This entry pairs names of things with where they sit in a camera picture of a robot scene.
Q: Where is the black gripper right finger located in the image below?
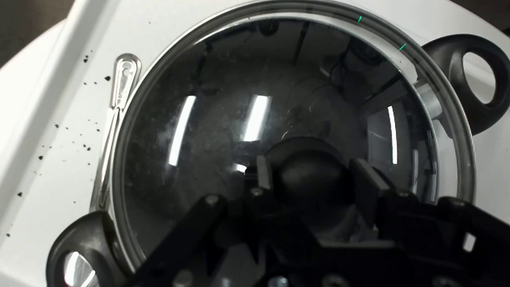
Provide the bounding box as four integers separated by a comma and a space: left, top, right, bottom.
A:
348, 156, 399, 228

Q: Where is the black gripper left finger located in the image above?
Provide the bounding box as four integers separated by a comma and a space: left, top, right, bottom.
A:
247, 153, 274, 201

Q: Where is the glass lid with black knob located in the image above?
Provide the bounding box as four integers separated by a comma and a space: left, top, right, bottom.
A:
110, 0, 478, 274

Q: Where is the white plastic tray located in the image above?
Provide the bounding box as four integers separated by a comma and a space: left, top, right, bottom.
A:
0, 0, 510, 287

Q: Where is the black pot with two handles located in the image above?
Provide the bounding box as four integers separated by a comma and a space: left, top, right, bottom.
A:
45, 0, 510, 287

